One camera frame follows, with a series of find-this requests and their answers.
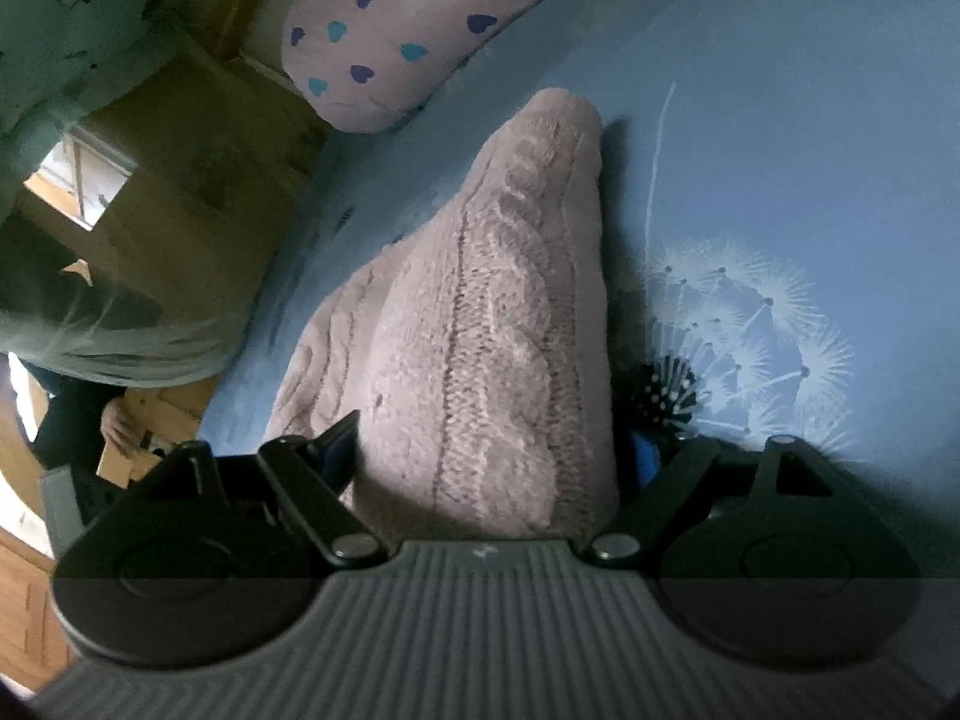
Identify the pink cable-knit sweater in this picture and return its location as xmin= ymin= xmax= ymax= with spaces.
xmin=267 ymin=88 xmax=617 ymax=544

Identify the wooden drawer cabinet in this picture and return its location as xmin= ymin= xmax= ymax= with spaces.
xmin=0 ymin=530 xmax=73 ymax=692

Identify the pink heart-print rolled quilt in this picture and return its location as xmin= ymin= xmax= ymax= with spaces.
xmin=281 ymin=0 xmax=542 ymax=133

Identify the blue dandelion bed sheet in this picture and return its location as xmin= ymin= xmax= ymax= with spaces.
xmin=195 ymin=0 xmax=960 ymax=685

